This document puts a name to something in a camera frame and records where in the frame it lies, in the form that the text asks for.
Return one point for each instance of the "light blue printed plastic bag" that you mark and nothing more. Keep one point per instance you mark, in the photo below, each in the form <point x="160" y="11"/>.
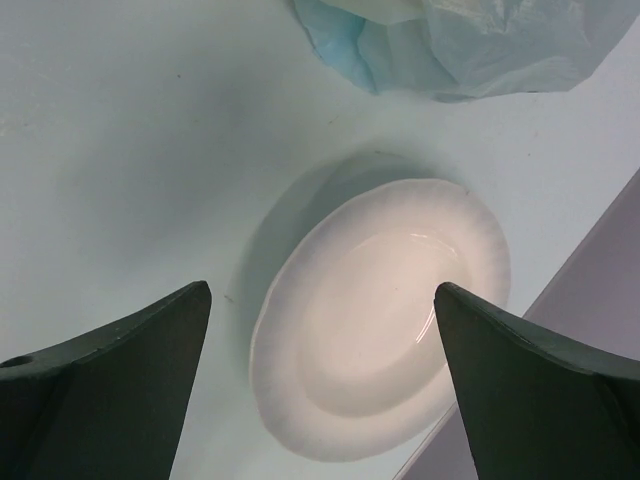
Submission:
<point x="453" y="51"/>

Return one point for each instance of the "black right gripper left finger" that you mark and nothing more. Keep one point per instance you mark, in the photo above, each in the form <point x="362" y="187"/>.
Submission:
<point x="110" y="403"/>

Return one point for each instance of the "white paper plate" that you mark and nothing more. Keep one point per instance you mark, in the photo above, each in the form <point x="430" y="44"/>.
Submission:
<point x="346" y="360"/>

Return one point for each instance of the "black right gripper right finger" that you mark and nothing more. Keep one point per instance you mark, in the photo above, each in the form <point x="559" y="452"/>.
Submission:
<point x="536" y="404"/>

